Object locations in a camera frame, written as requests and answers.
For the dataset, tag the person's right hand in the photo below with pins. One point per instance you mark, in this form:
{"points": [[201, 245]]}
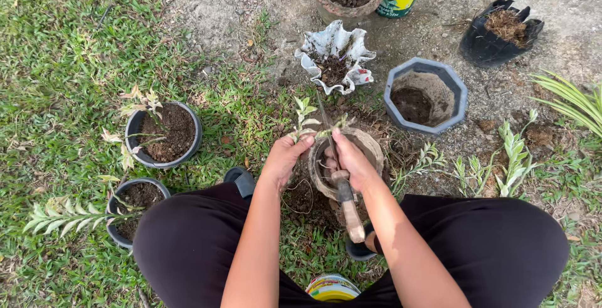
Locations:
{"points": [[360, 167]]}

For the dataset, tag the person's left hand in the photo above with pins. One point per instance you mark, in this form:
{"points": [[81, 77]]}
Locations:
{"points": [[282, 160]]}

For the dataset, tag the variegated plant cutting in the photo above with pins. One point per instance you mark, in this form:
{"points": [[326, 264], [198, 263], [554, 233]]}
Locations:
{"points": [[303, 117]]}

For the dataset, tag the brown coconut shell pot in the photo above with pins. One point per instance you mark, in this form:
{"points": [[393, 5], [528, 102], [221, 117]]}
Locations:
{"points": [[371, 145]]}

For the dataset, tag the dark left slipper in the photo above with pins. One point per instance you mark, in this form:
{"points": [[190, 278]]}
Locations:
{"points": [[241, 180]]}

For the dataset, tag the dark slipper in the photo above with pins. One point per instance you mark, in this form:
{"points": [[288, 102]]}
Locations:
{"points": [[357, 250], [241, 180]]}

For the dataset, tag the small variegated ground plant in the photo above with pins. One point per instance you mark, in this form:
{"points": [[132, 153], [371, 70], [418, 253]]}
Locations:
{"points": [[421, 162]]}

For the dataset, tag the dark right slipper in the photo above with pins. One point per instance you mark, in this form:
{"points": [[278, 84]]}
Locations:
{"points": [[357, 250]]}

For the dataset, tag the grey octagonal plastic pot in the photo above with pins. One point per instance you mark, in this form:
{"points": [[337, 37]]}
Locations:
{"points": [[425, 96]]}

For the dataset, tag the white scalloped pot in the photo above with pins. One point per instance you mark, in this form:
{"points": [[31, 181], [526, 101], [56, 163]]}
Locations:
{"points": [[335, 56]]}

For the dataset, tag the large black round pot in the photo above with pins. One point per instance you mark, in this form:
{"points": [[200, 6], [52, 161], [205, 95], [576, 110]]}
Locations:
{"points": [[171, 131]]}

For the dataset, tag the yellow and white tin can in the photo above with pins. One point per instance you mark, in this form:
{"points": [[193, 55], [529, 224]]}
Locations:
{"points": [[332, 290]]}

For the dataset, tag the person's left leg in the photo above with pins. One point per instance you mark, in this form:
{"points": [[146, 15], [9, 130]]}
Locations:
{"points": [[188, 247]]}

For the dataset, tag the person's leg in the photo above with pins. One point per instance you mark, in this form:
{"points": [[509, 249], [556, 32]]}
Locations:
{"points": [[494, 251], [188, 247]]}

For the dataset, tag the small black round pot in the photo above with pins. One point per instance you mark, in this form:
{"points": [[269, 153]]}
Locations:
{"points": [[136, 195]]}

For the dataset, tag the pale variegated potted plant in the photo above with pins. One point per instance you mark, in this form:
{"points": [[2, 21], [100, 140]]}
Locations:
{"points": [[141, 105]]}

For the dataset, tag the tall variegated ground plant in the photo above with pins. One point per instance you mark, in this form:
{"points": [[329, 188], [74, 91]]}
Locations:
{"points": [[513, 157]]}

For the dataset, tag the person's right leg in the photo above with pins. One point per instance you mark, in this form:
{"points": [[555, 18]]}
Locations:
{"points": [[494, 251]]}

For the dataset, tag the black plastic bag pot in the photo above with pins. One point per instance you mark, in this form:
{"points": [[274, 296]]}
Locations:
{"points": [[494, 40]]}

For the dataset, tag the striped long-leaf plant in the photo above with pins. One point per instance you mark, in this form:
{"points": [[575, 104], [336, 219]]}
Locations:
{"points": [[576, 103]]}

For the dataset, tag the green leafy potted plant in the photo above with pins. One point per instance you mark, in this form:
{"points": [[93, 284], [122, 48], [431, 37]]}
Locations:
{"points": [[61, 216]]}

